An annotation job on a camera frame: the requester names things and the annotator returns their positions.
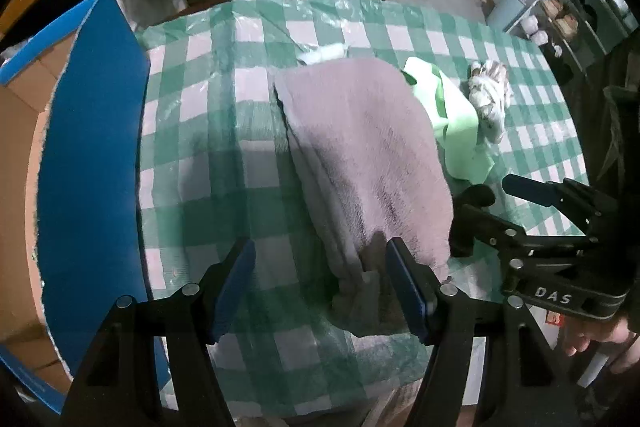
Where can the beige shoe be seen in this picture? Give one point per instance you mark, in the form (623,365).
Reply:
(554,7)
(568,25)

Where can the person's right hand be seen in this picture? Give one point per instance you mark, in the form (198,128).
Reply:
(607,339)

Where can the white grey patterned cloth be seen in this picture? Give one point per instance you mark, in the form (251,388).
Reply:
(490,99)

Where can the grey fluffy towel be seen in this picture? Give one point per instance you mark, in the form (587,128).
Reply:
(365,147)

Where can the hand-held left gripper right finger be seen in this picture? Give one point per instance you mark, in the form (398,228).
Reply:
(404,287)

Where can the white bundle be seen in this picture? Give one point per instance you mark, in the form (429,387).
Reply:
(150,4)

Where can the light green cloth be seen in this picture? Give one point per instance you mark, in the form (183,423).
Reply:
(457,122)

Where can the green white checkered tablecloth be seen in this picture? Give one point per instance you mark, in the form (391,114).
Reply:
(215,117)

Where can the white shoe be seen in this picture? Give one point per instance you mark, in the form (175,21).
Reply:
(529,25)
(541,38)

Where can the blue cardboard flap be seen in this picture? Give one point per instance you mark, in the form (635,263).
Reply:
(90,147)

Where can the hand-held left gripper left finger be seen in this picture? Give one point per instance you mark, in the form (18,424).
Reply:
(234,288)

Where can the small white cloth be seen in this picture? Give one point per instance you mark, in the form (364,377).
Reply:
(322,55)

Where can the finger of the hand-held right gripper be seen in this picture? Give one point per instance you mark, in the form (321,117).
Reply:
(530,189)
(481,217)

